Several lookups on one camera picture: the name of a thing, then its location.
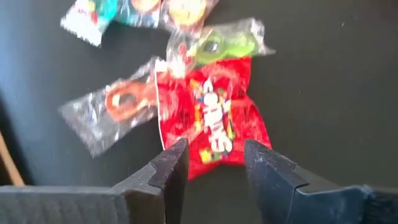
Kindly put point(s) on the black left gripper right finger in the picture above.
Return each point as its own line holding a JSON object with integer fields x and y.
{"x": 311, "y": 205}

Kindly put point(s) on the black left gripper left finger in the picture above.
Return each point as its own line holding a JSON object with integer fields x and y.
{"x": 77, "y": 205}

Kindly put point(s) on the red Skittles candy packet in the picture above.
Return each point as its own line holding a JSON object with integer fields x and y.
{"x": 214, "y": 118}

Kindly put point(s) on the black table mat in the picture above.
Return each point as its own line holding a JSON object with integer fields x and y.
{"x": 326, "y": 93}

